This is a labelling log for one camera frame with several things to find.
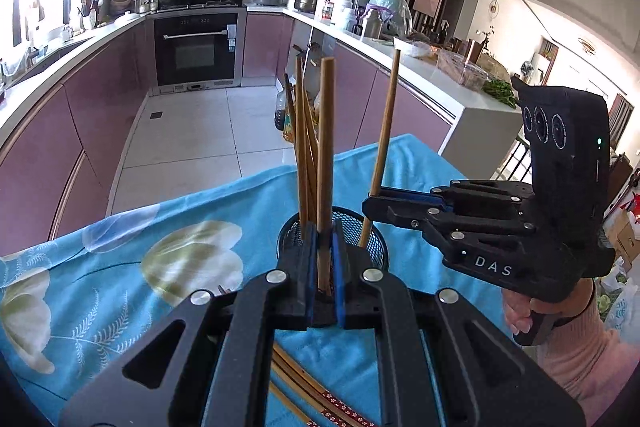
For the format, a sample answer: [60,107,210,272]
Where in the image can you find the black mesh utensil holder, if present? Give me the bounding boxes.
[275,204,391,275]

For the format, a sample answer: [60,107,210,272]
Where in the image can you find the bamboo chopstick red patterned end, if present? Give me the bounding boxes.
[317,57,335,295]

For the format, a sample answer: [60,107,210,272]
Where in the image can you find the pink sleeve right forearm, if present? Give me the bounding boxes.
[539,299,639,426]

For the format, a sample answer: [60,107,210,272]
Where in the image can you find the purple kitchen cabinets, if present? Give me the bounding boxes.
[0,11,454,258]

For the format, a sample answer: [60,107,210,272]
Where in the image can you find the right hand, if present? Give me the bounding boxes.
[501,279,594,335]

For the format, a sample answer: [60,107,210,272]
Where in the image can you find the yellow cooking oil bottle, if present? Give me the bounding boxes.
[278,101,295,144]

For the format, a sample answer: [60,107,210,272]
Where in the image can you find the blue floral tablecloth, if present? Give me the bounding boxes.
[1,134,509,425]

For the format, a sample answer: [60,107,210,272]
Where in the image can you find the black built-in oven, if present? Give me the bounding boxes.
[153,8,246,93]

